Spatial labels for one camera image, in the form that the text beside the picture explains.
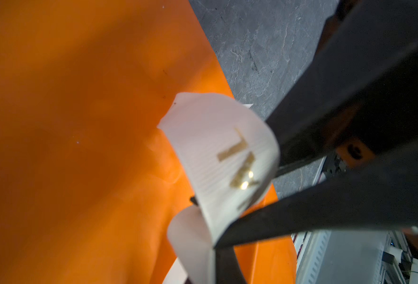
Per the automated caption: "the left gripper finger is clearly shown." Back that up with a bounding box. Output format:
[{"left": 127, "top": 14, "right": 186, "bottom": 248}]
[{"left": 185, "top": 246, "right": 248, "bottom": 284}]

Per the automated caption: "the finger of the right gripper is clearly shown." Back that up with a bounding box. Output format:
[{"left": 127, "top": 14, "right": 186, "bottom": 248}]
[
  {"left": 266, "top": 1, "right": 418, "bottom": 176},
  {"left": 216, "top": 140, "right": 418, "bottom": 249}
]

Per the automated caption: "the white ribbon gold lettering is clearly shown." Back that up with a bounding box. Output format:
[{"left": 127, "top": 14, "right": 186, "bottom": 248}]
[{"left": 159, "top": 92, "right": 279, "bottom": 284}]

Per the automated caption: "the orange wrapping paper sheet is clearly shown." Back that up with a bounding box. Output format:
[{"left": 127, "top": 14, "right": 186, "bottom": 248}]
[{"left": 0, "top": 0, "right": 298, "bottom": 284}]

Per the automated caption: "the white slotted cable duct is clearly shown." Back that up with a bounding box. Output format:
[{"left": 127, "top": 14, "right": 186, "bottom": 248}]
[{"left": 294, "top": 230, "right": 331, "bottom": 284}]

